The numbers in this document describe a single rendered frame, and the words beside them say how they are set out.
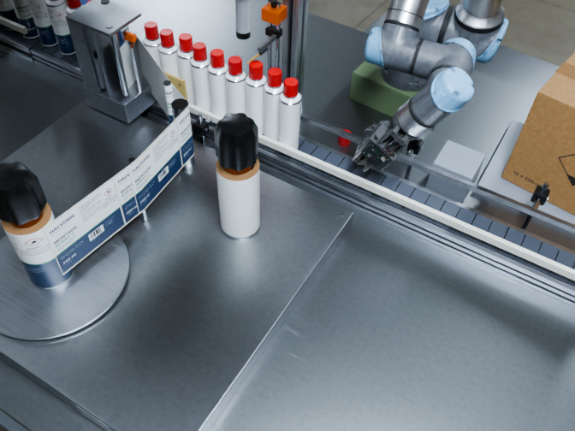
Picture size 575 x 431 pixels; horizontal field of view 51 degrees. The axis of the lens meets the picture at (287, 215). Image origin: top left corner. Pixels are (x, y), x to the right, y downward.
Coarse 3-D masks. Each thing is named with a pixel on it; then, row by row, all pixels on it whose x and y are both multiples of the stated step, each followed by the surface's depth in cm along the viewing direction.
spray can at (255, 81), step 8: (256, 64) 140; (256, 72) 139; (248, 80) 142; (256, 80) 141; (264, 80) 142; (248, 88) 143; (256, 88) 142; (248, 96) 144; (256, 96) 144; (248, 104) 146; (256, 104) 146; (248, 112) 148; (256, 112) 147; (256, 120) 149
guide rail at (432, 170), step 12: (300, 120) 148; (312, 120) 146; (336, 132) 144; (348, 132) 144; (408, 156) 139; (420, 168) 138; (432, 168) 136; (456, 180) 134; (480, 192) 133; (492, 192) 132; (516, 204) 130; (540, 216) 129; (552, 216) 128; (564, 228) 127
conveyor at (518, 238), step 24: (48, 48) 176; (312, 144) 152; (312, 168) 147; (360, 168) 147; (408, 192) 142; (456, 216) 138; (480, 216) 138; (480, 240) 133; (528, 240) 134; (528, 264) 130
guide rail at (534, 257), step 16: (192, 112) 156; (208, 112) 154; (272, 144) 148; (304, 160) 145; (320, 160) 144; (336, 176) 143; (352, 176) 140; (384, 192) 138; (416, 208) 136; (448, 224) 134; (464, 224) 132; (496, 240) 129; (528, 256) 127; (560, 272) 126
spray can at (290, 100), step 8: (288, 80) 136; (296, 80) 136; (288, 88) 135; (296, 88) 136; (280, 96) 139; (288, 96) 137; (296, 96) 138; (280, 104) 139; (288, 104) 138; (296, 104) 138; (280, 112) 141; (288, 112) 139; (296, 112) 140; (280, 120) 143; (288, 120) 141; (296, 120) 142; (280, 128) 145; (288, 128) 143; (296, 128) 144; (280, 136) 146; (288, 136) 145; (296, 136) 146; (288, 144) 147; (296, 144) 148
